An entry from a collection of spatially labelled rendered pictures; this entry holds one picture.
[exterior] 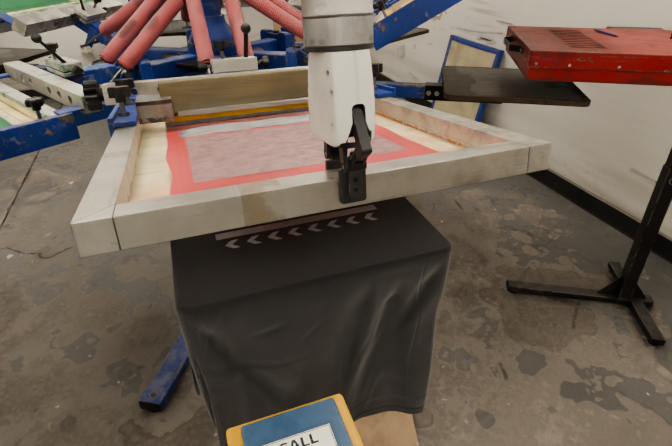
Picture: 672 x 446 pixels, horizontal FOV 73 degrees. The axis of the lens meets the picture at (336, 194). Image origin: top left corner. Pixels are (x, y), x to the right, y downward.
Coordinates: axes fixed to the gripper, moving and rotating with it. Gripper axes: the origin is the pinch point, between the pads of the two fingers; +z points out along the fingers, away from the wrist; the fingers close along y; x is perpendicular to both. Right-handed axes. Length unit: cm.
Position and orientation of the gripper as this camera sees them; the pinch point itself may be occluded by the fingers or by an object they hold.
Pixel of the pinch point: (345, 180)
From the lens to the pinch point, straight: 54.6
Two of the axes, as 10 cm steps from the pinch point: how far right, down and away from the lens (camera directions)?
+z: 0.5, 9.3, 3.5
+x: 9.4, -1.7, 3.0
